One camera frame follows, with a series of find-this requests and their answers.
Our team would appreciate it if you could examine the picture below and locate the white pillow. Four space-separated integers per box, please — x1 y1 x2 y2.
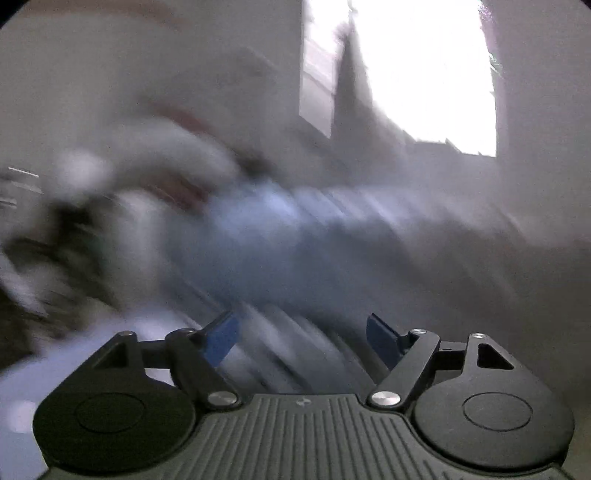
60 115 242 208

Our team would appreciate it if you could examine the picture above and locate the window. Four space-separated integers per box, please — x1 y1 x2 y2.
299 0 498 158

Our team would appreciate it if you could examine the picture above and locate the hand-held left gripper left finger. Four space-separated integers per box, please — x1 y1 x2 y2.
92 310 242 409

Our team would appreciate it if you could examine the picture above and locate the light blue duvet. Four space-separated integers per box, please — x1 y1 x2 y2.
161 179 513 326

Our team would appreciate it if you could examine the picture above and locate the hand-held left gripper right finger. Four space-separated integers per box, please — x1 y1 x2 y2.
366 313 516 409

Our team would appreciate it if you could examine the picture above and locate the pale curtain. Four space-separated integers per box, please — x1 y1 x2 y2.
330 18 417 149

